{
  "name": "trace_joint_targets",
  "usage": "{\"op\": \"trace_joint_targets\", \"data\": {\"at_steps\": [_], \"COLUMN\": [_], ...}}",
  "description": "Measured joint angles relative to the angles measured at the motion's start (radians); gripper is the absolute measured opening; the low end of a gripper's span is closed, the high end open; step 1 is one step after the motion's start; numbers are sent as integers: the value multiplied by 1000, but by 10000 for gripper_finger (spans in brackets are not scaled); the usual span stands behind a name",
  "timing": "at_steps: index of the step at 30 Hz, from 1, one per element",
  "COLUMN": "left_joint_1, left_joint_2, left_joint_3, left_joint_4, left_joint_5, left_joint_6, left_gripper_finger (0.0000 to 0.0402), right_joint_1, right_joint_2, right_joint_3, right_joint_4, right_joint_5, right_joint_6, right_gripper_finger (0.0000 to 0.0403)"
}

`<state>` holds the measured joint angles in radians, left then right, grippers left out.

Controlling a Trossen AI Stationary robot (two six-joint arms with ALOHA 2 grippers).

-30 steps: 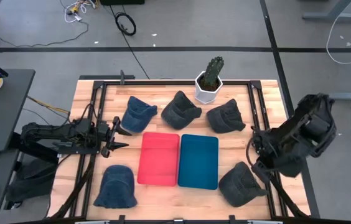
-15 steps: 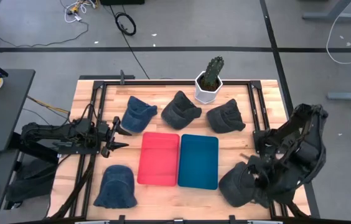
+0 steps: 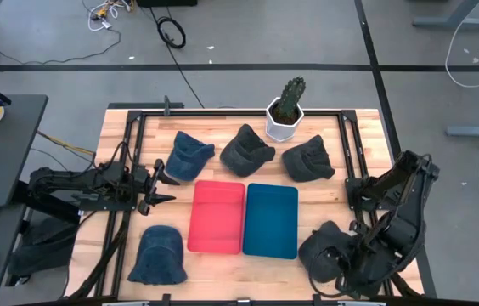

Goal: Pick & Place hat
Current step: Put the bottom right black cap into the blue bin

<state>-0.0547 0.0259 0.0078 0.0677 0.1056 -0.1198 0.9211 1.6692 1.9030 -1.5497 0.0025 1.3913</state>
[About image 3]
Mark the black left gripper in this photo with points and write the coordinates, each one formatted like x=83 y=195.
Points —
x=146 y=187

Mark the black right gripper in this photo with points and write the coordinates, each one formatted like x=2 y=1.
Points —
x=360 y=265

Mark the black cap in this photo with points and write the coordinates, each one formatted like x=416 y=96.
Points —
x=244 y=153
x=307 y=161
x=322 y=251

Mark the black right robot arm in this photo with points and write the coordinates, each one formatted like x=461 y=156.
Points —
x=401 y=212

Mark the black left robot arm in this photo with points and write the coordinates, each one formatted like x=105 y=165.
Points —
x=82 y=183

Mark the blue denim cap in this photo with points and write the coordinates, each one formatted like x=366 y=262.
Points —
x=161 y=255
x=186 y=159

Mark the red plastic bin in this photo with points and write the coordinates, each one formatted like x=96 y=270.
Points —
x=216 y=217

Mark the blue plastic bin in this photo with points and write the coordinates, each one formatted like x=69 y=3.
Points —
x=271 y=221

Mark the white hexagonal plant pot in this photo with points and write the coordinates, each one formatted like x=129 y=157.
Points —
x=282 y=129

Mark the green cactus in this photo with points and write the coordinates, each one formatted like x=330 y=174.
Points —
x=290 y=95

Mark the black side desk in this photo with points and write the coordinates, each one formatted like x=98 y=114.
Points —
x=6 y=149

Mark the grey desk leg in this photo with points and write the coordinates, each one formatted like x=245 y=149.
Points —
x=452 y=21
x=477 y=129

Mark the black aluminium table frame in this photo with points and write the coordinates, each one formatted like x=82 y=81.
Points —
x=135 y=140

